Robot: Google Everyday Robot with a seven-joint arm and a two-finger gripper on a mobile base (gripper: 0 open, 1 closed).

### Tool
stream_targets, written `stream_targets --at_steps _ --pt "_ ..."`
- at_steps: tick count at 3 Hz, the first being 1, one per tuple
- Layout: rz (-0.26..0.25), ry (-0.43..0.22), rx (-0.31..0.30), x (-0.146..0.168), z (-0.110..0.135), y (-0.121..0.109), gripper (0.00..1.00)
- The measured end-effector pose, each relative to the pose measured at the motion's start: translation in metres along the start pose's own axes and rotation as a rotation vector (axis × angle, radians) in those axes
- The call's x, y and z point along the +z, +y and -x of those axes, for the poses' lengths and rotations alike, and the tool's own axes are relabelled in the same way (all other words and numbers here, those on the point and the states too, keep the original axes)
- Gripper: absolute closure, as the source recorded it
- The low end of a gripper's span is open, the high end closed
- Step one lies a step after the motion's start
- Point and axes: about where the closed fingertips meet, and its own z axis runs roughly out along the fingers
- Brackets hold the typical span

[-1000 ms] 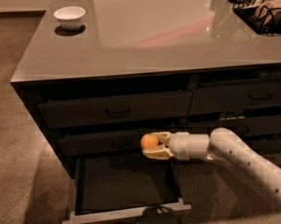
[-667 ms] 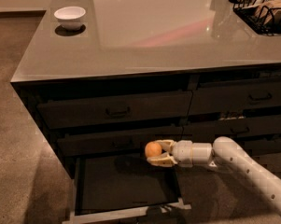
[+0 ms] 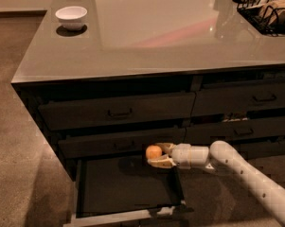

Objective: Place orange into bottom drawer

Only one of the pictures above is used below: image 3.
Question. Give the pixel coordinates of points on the white ceramic bowl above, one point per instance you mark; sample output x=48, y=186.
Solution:
x=71, y=18

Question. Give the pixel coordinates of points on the black wire basket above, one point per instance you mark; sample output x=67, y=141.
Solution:
x=249, y=10

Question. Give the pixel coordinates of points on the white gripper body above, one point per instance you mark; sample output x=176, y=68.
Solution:
x=181, y=155

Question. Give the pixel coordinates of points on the dark cabinet counter island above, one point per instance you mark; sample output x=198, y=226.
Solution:
x=145, y=47

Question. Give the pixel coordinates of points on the top right drawer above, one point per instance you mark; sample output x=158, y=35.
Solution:
x=239, y=99

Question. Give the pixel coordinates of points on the middle left drawer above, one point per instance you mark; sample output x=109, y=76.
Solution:
x=119, y=142

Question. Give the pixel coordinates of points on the middle right drawer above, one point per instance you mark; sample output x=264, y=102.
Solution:
x=204, y=134

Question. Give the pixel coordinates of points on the orange fruit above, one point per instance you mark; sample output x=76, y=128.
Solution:
x=153, y=152

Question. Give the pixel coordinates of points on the open bottom left drawer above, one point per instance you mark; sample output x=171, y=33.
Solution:
x=124, y=191

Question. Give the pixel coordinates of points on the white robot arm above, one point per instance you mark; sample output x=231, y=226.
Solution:
x=268, y=193

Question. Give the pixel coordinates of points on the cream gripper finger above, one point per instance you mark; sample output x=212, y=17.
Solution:
x=167, y=148
x=163, y=161

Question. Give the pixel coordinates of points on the top left drawer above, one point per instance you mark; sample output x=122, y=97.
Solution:
x=76, y=114

